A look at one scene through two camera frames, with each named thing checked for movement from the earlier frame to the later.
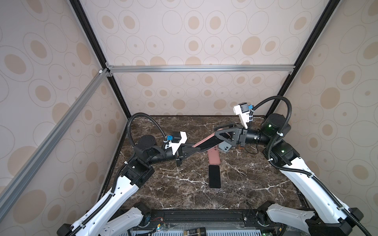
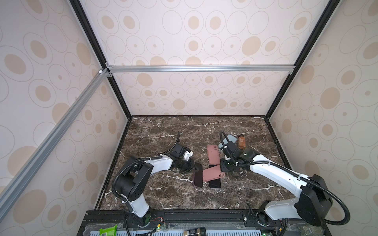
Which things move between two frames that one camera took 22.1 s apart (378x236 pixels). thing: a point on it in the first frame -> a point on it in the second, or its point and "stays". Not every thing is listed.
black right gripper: (236, 135) -> (222, 169)
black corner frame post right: (328, 13) stays
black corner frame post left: (83, 17) stays
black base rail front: (204, 220) stays
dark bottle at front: (197, 231) stays
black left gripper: (179, 153) -> (190, 163)
